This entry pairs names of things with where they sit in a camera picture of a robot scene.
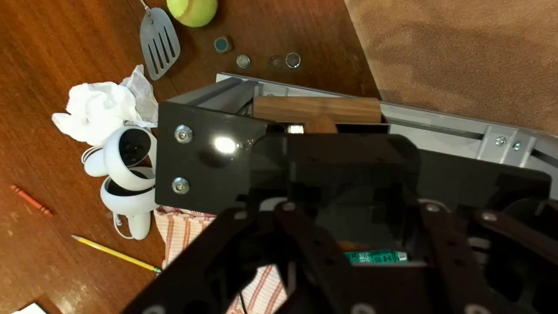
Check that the beige towel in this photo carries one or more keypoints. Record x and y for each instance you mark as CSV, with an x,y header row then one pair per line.
x,y
464,58

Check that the yellow pencil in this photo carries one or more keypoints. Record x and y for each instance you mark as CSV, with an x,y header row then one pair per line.
x,y
116,255

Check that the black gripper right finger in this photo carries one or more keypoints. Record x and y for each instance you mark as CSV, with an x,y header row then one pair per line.
x,y
512,262

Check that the white paper sheet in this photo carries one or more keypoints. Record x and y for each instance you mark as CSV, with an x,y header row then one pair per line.
x,y
29,307

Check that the white crumpled tissue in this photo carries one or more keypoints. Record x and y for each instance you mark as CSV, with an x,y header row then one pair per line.
x,y
97,110

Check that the small blue round cap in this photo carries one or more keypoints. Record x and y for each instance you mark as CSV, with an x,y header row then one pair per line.
x,y
222,44

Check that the aluminium rack with black plate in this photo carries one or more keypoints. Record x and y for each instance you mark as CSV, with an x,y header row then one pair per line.
x,y
192,157

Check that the yellow-green tennis ball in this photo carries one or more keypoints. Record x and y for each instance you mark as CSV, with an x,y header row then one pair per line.
x,y
192,11

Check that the red pencil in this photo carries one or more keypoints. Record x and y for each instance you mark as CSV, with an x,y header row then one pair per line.
x,y
32,199

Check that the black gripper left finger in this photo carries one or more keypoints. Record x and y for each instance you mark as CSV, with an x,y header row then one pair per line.
x,y
198,273

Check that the small silver coin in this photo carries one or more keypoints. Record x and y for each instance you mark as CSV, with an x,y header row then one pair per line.
x,y
243,60

